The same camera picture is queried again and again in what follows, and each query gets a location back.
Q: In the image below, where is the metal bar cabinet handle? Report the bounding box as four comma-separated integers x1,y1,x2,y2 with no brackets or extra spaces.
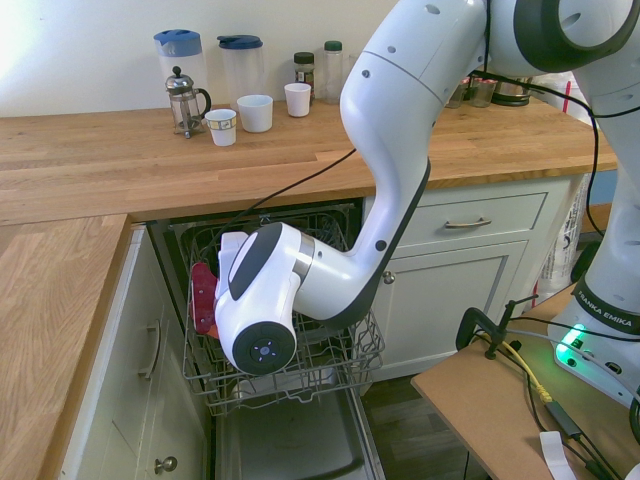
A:
137,319,162,384

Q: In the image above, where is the printed white plastic sack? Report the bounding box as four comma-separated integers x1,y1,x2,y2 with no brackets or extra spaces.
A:
537,173,591,301

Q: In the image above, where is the wide white mug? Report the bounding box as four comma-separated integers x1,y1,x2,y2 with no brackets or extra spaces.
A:
236,93,274,134

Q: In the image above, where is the clear bottle green cap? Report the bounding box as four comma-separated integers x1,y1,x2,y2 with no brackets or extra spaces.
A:
322,40,345,105

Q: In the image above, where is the red plastic plate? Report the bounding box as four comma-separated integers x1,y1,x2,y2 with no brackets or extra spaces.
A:
190,261,222,340

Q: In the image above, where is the white drawer front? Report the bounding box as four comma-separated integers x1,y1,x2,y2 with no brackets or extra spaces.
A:
412,192,549,250

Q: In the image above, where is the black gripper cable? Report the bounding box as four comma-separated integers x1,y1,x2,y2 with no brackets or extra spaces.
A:
219,0,609,239

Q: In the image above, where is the white paper strip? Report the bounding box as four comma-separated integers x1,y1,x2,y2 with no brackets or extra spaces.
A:
539,429,579,480

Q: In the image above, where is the tall white cup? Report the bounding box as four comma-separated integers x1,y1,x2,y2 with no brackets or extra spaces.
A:
283,82,312,119

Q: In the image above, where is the grey wire dishwasher rack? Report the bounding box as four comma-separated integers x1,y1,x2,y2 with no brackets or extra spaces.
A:
180,211,386,401

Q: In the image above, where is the small patterned white cup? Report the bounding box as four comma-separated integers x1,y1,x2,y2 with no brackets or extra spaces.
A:
204,108,237,147

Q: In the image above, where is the yellow cable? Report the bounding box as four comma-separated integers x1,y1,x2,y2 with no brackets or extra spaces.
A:
502,338,555,404

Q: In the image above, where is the coffee jar dark lid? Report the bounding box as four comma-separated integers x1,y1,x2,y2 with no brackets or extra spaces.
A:
292,51,316,106

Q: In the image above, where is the black adapter cable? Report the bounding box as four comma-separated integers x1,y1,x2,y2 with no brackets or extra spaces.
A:
544,399,621,480

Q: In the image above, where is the white cabinet door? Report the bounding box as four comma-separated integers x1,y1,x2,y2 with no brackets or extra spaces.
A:
372,239,531,371

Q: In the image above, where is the clear pitcher dark blue lid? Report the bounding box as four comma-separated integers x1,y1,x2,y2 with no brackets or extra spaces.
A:
216,34,265,109

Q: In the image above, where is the steel dishwasher door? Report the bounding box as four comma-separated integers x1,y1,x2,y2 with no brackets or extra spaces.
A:
214,387,384,480

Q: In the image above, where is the clear glass jar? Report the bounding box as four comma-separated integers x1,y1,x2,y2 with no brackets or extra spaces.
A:
446,80,468,110

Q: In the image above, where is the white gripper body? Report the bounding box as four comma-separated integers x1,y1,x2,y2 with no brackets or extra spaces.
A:
214,231,252,300

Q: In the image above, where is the white plastic bag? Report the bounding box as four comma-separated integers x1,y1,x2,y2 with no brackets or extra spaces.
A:
537,69,615,134

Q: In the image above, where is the glass jar red checked lid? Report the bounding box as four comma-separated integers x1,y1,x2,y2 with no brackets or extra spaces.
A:
468,74,497,109

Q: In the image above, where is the black C-clamp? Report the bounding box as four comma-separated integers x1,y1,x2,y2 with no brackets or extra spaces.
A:
457,293,541,360

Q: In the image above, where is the clear pitcher light blue lid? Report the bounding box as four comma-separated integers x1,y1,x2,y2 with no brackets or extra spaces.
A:
153,29,208,109

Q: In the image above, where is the lower dishwasher rack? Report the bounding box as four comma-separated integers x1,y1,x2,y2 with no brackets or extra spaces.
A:
202,367,374,419

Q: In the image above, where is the metal drawer handle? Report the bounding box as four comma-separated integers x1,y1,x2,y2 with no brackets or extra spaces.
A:
444,216,493,230

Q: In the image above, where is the glass french press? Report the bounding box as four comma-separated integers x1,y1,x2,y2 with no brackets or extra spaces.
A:
165,65,213,140

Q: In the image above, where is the stainless steel kettle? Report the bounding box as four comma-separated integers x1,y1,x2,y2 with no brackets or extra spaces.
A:
492,77,532,107

